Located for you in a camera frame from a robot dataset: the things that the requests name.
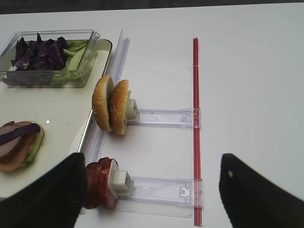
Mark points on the lettuce leaf on stack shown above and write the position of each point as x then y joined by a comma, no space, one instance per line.
34,148

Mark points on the clear right guide rail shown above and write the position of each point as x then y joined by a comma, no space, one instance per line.
94,137

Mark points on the clear plastic container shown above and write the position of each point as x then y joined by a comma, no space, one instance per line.
11,77

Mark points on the green lettuce leaves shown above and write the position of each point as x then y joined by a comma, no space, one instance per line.
73,54

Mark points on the purple cabbage pieces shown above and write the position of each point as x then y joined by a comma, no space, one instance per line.
40,55

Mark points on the clear bun pusher track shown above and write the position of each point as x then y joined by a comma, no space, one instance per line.
182,118

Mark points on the sesame bun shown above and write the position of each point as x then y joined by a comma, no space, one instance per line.
117,107
100,102

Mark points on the white metal tray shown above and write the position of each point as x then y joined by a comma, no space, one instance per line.
62,112

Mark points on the right red rail strip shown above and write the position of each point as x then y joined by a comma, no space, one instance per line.
196,138

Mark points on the clear meat pusher track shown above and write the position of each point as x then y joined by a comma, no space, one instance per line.
179,192

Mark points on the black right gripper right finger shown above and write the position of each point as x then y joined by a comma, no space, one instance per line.
252,201

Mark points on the white meat pusher block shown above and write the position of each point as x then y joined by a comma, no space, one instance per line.
120,183

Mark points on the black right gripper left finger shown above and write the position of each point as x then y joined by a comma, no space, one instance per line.
52,201

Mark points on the sliced meat patties stack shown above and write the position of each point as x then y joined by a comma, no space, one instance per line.
98,193

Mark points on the white bun pusher block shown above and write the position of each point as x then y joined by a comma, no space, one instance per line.
131,113

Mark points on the ham slice on stack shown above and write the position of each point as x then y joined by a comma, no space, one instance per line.
13,153

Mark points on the purple cabbage strip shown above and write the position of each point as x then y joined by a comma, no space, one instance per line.
18,132

